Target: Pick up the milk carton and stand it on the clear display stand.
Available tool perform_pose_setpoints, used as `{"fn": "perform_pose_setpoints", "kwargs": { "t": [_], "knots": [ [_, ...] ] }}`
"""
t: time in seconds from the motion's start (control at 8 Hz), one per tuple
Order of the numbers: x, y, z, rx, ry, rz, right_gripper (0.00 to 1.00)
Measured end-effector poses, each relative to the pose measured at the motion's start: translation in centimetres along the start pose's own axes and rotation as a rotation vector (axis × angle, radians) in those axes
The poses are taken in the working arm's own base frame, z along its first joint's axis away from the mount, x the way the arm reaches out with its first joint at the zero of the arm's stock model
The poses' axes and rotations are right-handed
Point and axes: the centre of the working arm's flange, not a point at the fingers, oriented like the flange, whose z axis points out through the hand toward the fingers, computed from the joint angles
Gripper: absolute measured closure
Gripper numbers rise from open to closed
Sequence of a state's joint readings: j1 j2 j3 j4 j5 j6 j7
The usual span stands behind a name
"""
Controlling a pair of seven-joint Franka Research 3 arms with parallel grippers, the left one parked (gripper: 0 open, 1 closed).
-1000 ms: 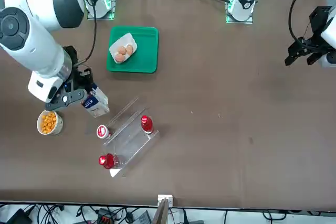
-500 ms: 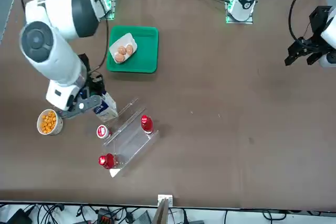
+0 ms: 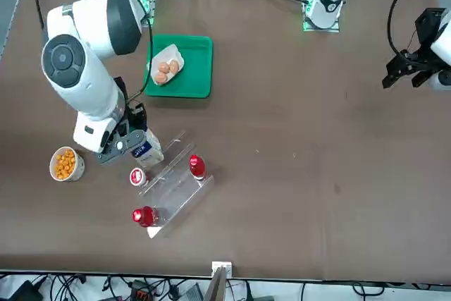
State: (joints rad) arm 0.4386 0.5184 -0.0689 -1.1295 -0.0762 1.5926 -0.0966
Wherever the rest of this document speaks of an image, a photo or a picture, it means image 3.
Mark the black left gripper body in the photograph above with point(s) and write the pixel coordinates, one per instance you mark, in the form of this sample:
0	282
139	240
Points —
430	26

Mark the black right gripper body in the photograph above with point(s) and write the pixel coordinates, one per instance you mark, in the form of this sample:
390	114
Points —
123	128

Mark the blue white milk carton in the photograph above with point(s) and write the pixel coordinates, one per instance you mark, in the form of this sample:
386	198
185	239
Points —
149	151

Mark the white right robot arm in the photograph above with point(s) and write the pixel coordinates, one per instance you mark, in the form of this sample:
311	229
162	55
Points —
81	79

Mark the clear acrylic stepped display stand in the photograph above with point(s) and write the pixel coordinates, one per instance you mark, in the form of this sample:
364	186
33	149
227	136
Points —
179	191

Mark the small red jar white lid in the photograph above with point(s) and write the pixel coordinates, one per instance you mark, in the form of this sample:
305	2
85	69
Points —
137	176

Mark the brown egg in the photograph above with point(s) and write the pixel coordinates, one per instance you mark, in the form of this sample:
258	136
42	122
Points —
163	67
161	77
174	65

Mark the paper cup of orange snacks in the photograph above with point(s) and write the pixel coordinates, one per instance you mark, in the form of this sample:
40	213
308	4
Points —
66	165

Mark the red cola bottle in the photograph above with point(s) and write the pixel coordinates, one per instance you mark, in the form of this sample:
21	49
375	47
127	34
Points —
197	167
142	215

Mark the white egg dish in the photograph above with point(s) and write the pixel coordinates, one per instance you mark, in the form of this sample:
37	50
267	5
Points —
171	54

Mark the green plastic tray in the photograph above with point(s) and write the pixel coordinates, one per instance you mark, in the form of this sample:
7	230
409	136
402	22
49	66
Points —
197	68

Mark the black power adapter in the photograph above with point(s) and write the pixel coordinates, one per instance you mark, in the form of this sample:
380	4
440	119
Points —
23	292

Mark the aluminium camera post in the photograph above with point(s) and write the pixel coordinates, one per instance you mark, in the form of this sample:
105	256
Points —
220	273

